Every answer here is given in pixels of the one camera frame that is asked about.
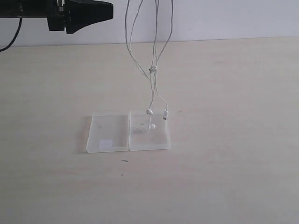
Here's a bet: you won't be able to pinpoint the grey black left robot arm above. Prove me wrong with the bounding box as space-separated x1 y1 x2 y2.
0 0 114 34

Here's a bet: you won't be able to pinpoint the white wired earphones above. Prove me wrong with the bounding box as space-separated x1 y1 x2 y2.
124 0 174 130

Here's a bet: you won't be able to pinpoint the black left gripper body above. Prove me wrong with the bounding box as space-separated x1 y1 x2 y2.
46 0 69 31

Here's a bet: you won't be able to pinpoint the clear plastic hinged case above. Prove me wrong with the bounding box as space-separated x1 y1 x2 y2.
86 110 171 153

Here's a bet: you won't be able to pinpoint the small white paper label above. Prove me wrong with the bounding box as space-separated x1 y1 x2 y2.
99 140 113 149

